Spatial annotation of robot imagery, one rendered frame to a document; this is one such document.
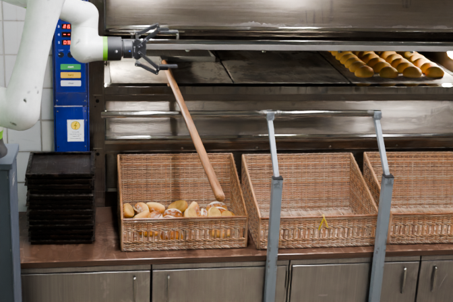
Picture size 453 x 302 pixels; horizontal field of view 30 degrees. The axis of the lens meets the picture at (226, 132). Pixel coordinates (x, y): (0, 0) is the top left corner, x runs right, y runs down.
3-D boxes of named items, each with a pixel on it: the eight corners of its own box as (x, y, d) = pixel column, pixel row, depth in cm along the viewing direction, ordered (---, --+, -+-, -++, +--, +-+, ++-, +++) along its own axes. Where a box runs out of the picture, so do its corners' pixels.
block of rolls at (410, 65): (324, 50, 476) (325, 40, 475) (405, 50, 484) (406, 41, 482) (356, 78, 420) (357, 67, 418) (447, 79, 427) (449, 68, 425)
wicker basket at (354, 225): (236, 205, 414) (239, 152, 405) (347, 203, 423) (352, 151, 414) (255, 251, 368) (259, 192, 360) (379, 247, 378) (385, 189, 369)
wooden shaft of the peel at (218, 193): (225, 203, 268) (225, 194, 267) (216, 203, 268) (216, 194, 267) (167, 65, 427) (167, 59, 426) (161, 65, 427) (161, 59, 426)
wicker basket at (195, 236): (115, 207, 406) (115, 152, 397) (230, 204, 415) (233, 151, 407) (118, 253, 361) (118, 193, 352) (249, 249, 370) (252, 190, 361)
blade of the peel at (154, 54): (215, 61, 440) (215, 56, 439) (108, 61, 430) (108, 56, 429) (205, 45, 473) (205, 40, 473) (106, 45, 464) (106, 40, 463)
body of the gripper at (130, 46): (121, 36, 328) (145, 36, 330) (121, 56, 331) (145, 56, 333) (123, 40, 321) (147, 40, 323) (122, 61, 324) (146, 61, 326)
